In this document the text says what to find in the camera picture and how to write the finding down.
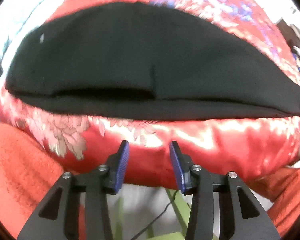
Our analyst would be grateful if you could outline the black pants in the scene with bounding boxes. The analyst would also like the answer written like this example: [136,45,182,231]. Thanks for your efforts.
[5,3,300,121]

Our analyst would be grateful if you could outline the red floral satin bedspread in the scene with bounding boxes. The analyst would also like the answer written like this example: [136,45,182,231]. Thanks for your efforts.
[0,0,300,187]

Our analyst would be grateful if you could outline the green metal frame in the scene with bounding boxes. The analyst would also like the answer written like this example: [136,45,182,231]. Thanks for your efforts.
[113,185,192,239]

